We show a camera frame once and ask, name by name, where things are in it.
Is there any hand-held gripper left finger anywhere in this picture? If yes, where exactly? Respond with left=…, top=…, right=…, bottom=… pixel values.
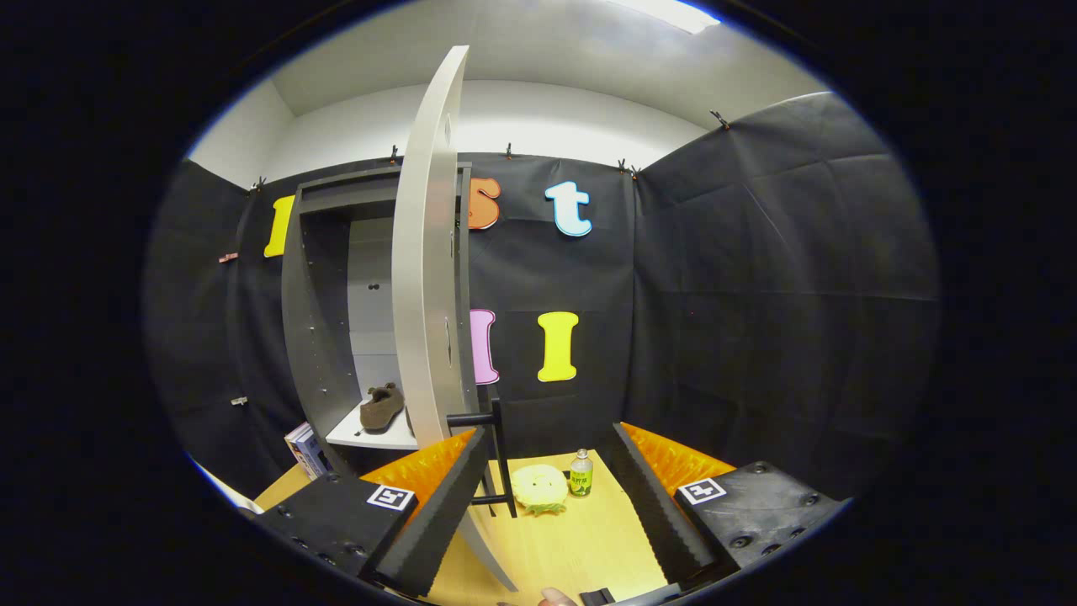
left=252, top=426, right=490, bottom=598

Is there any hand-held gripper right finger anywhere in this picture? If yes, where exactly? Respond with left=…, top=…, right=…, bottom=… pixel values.
left=609, top=421, right=846, bottom=590

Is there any white book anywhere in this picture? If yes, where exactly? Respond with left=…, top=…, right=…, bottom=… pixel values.
left=284, top=423, right=314, bottom=481

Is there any yellow plush toy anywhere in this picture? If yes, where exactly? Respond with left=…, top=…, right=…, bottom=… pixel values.
left=511, top=464, right=569, bottom=516

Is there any brown fuzzy shoe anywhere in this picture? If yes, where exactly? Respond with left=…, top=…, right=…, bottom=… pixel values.
left=359, top=382, right=406, bottom=433

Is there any grey shoe cabinet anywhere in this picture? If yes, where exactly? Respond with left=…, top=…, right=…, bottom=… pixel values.
left=280, top=162, right=474, bottom=476

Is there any black backdrop cloth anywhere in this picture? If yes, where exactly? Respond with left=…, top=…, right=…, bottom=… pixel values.
left=143, top=91, right=942, bottom=506

